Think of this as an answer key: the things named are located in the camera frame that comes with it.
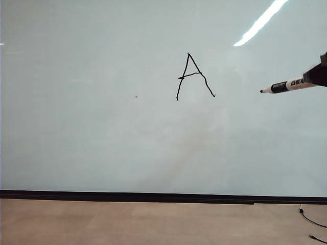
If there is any white whiteboard with black frame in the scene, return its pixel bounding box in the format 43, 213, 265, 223
0, 0, 327, 205

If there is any black table edge rail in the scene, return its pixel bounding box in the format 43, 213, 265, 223
0, 197, 256, 206

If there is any black and white whiteboard marker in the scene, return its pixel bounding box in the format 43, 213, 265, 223
259, 76, 327, 95

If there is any black cable with plug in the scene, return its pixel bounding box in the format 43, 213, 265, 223
299, 207, 327, 228

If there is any thin black cable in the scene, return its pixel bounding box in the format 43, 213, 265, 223
309, 233, 327, 243

